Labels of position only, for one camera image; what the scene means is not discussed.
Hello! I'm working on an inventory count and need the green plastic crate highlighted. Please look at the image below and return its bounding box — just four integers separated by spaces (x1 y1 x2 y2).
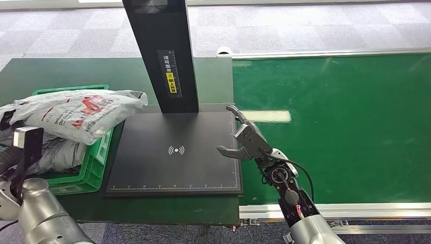
32 84 114 196

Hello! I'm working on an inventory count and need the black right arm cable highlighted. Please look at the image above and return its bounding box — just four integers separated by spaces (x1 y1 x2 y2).
261 151 316 204

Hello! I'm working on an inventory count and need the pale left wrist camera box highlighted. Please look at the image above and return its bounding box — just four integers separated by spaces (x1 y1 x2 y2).
13 126 45 160

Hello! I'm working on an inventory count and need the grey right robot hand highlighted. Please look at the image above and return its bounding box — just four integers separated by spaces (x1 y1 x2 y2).
217 104 274 161

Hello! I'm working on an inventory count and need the white package with black logo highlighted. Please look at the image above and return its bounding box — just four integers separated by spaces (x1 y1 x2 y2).
0 89 149 146

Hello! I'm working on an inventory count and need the black inbound scanner machine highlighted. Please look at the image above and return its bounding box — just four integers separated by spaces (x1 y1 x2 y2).
105 0 244 198

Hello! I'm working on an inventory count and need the green belt conveyor aluminium frame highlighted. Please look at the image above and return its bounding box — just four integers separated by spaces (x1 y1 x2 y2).
217 47 431 244

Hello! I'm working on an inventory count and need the black yellow column label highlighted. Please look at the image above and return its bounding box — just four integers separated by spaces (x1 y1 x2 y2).
156 49 183 99

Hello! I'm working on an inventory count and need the plain grey plastic package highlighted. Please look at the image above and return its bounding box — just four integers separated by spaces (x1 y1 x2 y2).
0 129 89 176

